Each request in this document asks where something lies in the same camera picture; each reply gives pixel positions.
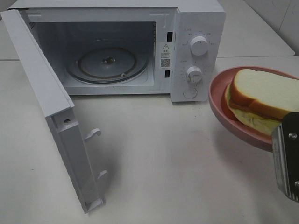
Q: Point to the round white door button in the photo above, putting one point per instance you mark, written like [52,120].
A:
[190,93]

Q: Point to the white timer knob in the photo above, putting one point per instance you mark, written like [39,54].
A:
[194,74]

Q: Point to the pink round plate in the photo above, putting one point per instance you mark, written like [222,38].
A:
[225,116]

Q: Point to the sandwich with yellow filling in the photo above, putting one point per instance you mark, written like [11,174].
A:
[260,99]

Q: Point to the white warning label sticker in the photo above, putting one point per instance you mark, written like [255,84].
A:
[165,55]

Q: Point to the glass microwave turntable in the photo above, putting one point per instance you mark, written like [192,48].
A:
[107,61]

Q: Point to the white microwave oven body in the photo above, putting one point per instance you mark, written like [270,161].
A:
[56,24]

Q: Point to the upper white power knob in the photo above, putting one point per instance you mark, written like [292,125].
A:
[199,45]

